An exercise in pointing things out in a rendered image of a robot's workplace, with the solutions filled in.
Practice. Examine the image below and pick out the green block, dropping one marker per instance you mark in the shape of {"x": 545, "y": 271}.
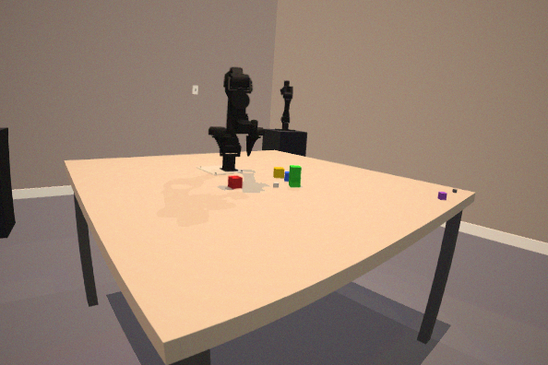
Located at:
{"x": 295, "y": 171}
{"x": 295, "y": 182}

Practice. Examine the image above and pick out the red block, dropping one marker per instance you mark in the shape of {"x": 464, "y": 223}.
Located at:
{"x": 235, "y": 182}

